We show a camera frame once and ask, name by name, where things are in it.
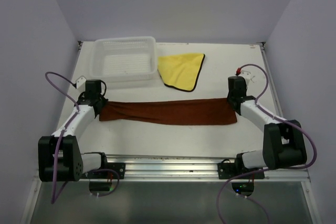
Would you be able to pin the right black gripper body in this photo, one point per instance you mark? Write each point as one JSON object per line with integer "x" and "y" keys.
{"x": 229, "y": 97}

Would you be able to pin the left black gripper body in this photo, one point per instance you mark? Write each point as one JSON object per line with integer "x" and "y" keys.
{"x": 103, "y": 100}

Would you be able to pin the brown towel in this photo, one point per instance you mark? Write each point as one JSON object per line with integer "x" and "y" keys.
{"x": 198, "y": 112}

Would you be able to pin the yellow towel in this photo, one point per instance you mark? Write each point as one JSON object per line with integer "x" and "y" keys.
{"x": 181, "y": 72}

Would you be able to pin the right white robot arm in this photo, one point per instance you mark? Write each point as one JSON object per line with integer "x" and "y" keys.
{"x": 283, "y": 144}

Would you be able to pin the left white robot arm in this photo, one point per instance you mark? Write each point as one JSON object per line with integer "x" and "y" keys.
{"x": 59, "y": 155}

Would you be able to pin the white plastic basket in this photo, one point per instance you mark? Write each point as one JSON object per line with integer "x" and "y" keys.
{"x": 123, "y": 59}

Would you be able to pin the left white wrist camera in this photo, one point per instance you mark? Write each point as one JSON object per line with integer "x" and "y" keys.
{"x": 80, "y": 83}

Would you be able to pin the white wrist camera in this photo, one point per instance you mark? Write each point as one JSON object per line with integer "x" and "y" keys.
{"x": 80, "y": 83}
{"x": 247, "y": 75}

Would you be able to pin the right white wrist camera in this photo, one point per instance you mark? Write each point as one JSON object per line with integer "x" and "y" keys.
{"x": 247, "y": 75}

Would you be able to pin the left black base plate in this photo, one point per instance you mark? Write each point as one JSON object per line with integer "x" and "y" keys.
{"x": 109, "y": 172}

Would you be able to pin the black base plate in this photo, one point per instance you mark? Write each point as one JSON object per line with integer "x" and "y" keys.
{"x": 229, "y": 168}
{"x": 109, "y": 172}

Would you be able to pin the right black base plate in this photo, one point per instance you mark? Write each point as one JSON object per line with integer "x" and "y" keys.
{"x": 229, "y": 168}

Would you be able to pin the aluminium mounting rail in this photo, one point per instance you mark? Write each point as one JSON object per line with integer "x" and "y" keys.
{"x": 189, "y": 169}

